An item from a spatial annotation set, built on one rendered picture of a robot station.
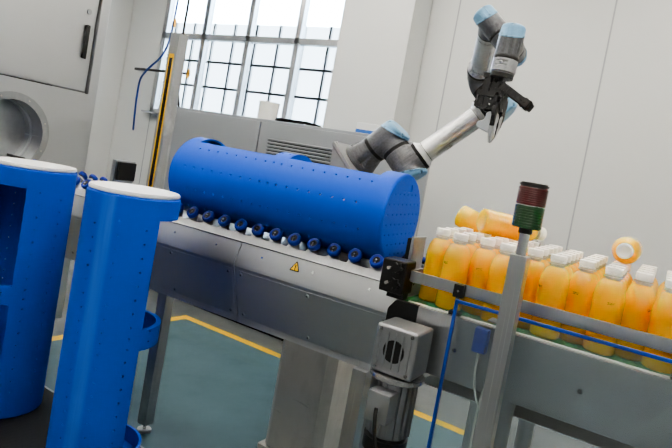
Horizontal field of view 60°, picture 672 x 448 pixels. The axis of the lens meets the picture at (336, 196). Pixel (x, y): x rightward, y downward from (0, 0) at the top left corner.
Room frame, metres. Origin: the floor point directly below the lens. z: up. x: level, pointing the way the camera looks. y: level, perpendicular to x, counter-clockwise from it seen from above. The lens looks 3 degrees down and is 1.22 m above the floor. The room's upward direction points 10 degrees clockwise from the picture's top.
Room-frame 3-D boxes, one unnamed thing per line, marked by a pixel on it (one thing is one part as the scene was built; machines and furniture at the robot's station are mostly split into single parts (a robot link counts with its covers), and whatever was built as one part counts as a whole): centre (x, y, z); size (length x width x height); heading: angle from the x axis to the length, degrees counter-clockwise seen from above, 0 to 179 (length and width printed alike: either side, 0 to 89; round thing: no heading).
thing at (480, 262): (1.55, -0.42, 0.99); 0.07 x 0.07 x 0.19
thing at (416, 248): (1.78, -0.27, 0.99); 0.10 x 0.02 x 0.12; 150
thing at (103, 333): (1.84, 0.63, 0.59); 0.28 x 0.28 x 0.88
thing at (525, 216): (1.28, -0.42, 1.18); 0.06 x 0.06 x 0.05
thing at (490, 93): (1.82, -0.42, 1.52); 0.09 x 0.08 x 0.12; 57
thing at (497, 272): (1.49, -0.45, 0.99); 0.07 x 0.07 x 0.19
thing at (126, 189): (1.84, 0.63, 1.03); 0.28 x 0.28 x 0.01
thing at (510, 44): (1.83, -0.44, 1.68); 0.09 x 0.08 x 0.11; 156
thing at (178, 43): (2.81, 0.86, 0.85); 0.06 x 0.06 x 1.70; 60
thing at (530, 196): (1.28, -0.42, 1.23); 0.06 x 0.06 x 0.04
